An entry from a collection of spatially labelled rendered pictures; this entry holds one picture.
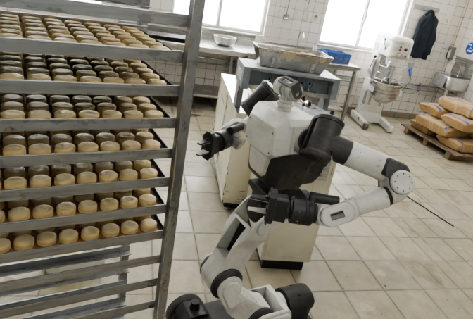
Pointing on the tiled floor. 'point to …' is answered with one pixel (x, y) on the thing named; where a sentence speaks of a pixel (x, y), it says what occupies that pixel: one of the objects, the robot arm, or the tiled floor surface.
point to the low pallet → (438, 144)
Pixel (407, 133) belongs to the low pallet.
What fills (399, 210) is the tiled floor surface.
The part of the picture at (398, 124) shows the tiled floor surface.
